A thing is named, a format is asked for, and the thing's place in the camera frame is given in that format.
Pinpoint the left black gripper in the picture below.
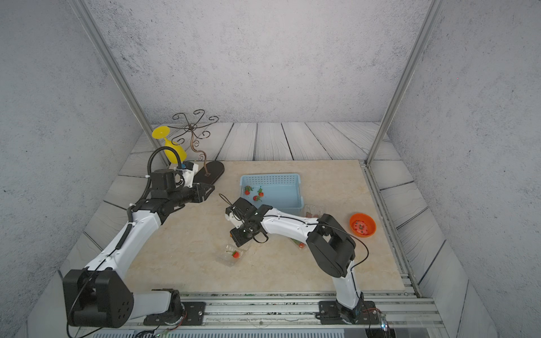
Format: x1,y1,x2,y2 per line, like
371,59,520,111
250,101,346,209
167,182,215,208

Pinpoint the clear clamshell container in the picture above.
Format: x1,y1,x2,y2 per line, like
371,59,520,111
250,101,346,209
291,239,307,249
215,242,251,267
303,204,325,218

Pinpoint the light blue plastic basket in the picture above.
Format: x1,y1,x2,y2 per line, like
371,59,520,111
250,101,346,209
240,173,304,215

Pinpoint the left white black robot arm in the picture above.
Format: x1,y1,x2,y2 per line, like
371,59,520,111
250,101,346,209
63,169,214,328

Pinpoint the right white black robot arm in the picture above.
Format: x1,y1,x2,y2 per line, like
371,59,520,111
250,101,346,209
225,204,363,324

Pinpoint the strawberry cluster left basket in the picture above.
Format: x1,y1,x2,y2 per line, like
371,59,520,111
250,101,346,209
243,185,264,201

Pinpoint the yellow plastic wine glass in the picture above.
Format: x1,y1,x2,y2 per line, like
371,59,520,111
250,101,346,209
152,125,187,164

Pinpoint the orange plastic bowl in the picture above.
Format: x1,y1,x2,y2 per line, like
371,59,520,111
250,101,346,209
349,213,377,237

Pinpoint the bronze wire glass rack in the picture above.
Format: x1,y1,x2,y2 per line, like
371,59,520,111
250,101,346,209
171,109,225,185

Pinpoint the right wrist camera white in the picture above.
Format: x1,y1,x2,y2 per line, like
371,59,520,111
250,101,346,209
225,197,256,229

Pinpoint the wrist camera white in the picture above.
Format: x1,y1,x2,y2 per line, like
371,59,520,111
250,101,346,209
225,197,256,229
181,161,199,188

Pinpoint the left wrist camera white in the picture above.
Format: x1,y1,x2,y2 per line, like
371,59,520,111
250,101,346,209
181,161,199,188

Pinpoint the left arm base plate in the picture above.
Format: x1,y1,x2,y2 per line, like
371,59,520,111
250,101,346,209
143,301,207,326

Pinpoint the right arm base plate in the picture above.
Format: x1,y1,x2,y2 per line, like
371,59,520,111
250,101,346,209
315,300,380,325

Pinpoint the aluminium mounting rail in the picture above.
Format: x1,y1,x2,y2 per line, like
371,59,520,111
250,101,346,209
169,293,448,337

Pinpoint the left aluminium frame post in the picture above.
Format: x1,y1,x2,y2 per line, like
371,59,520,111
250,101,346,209
69,0,161,149

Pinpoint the aluminium frame post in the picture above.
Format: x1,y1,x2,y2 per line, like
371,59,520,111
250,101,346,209
69,0,161,149
365,0,445,167

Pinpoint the right aluminium frame post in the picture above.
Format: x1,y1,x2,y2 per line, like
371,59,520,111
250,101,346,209
365,0,445,167

